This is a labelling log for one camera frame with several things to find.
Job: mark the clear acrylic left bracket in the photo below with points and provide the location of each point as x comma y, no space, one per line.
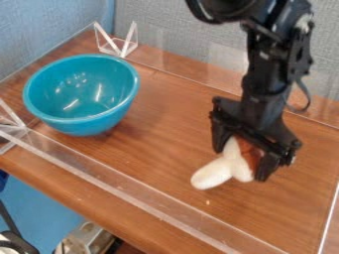
13,130

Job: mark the blue bowl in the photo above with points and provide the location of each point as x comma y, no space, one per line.
81,94

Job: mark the black chair part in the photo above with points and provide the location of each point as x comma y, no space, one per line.
12,243

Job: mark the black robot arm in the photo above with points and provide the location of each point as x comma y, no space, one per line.
279,27

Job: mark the grey metal bracket below table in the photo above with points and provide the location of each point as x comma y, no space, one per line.
87,239

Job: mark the clear acrylic corner bracket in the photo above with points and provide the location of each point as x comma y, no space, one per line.
112,45

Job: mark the clear acrylic barrier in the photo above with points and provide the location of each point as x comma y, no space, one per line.
323,110
89,184

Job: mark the clear acrylic front barrier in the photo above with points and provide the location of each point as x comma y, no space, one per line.
89,184

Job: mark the clear acrylic back barrier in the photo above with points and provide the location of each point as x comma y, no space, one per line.
323,110

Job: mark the toy mushroom brown cap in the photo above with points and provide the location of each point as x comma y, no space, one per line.
236,164

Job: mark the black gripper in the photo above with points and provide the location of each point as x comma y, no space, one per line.
255,119

